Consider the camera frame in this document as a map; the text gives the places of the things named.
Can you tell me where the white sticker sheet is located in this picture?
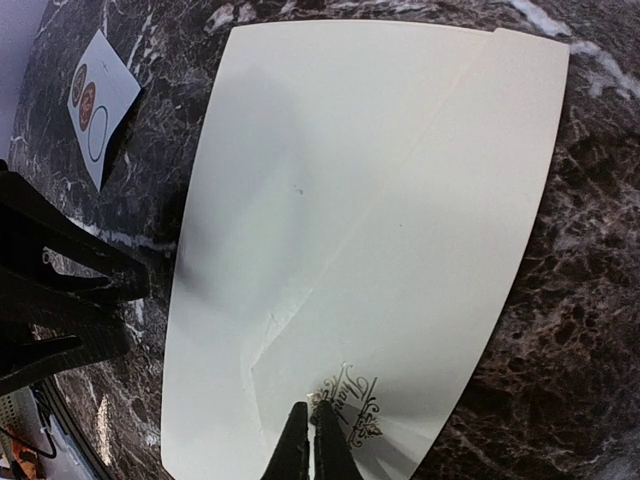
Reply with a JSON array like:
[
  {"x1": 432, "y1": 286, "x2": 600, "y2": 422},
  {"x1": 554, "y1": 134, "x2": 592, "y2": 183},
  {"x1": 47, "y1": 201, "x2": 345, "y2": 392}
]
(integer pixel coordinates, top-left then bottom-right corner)
[{"x1": 67, "y1": 30, "x2": 141, "y2": 189}]

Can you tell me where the cream paper envelope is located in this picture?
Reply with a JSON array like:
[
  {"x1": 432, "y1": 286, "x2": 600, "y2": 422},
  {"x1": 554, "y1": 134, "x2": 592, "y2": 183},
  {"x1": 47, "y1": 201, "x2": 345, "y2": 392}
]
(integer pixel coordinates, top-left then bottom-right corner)
[{"x1": 161, "y1": 20, "x2": 570, "y2": 479}]

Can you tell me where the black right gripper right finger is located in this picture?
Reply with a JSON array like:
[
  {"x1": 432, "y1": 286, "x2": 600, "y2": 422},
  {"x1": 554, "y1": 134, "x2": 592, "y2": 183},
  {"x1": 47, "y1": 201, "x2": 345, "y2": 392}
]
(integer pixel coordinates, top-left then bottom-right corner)
[{"x1": 314, "y1": 400, "x2": 363, "y2": 480}]

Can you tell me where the black front rail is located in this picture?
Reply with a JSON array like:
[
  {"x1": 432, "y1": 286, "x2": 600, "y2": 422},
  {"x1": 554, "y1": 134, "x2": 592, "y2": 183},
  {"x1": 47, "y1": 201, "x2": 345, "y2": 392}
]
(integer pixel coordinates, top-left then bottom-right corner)
[{"x1": 30, "y1": 379, "x2": 113, "y2": 480}]

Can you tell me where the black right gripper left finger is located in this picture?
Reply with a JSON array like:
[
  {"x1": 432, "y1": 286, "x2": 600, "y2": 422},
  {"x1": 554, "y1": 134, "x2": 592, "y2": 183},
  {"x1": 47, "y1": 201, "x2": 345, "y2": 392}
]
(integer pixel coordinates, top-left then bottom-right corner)
[{"x1": 262, "y1": 402, "x2": 310, "y2": 480}]

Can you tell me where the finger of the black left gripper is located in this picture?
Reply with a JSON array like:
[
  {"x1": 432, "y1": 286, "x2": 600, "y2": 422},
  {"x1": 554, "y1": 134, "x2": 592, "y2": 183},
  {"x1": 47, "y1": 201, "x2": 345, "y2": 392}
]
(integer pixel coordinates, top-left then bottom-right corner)
[
  {"x1": 1, "y1": 269, "x2": 128, "y2": 395},
  {"x1": 1, "y1": 161, "x2": 150, "y2": 303}
]

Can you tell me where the white slotted cable duct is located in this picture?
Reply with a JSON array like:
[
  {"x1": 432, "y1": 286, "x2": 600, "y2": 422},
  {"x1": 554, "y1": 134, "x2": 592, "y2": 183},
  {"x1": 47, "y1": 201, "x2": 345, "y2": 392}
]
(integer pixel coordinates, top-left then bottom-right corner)
[{"x1": 1, "y1": 388, "x2": 41, "y2": 479}]

